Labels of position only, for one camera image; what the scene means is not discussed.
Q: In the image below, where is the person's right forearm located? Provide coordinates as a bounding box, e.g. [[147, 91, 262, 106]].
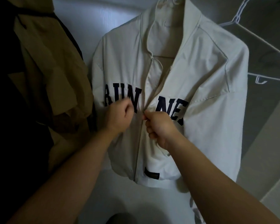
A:
[[166, 134, 280, 224]]

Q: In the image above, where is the cream zip-up lettered jacket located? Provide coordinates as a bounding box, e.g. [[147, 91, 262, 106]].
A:
[[91, 0, 250, 189]]

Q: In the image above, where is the black garment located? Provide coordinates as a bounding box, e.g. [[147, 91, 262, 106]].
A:
[[0, 0, 84, 224]]

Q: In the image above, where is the person's left forearm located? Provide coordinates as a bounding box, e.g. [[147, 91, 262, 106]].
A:
[[7, 128, 118, 224]]

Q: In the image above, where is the person's left hand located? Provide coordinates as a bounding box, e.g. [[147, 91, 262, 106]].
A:
[[104, 98, 135, 134]]

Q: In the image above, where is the person's right hand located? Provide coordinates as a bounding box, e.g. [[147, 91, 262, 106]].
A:
[[142, 110, 183, 151]]

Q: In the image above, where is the tan coat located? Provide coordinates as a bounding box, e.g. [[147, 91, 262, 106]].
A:
[[7, 0, 95, 173]]

